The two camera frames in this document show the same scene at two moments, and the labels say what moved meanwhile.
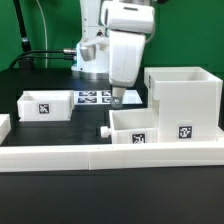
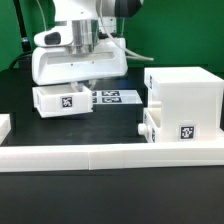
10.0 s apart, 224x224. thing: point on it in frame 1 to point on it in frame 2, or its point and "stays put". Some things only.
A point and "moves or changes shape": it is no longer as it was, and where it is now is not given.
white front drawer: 133,126 moves or changes shape
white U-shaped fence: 105,156 stays put
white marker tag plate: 104,97 stays put
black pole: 25,41 stays put
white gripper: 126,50 to 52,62
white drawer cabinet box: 189,103 stays put
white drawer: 46,105 to 63,100
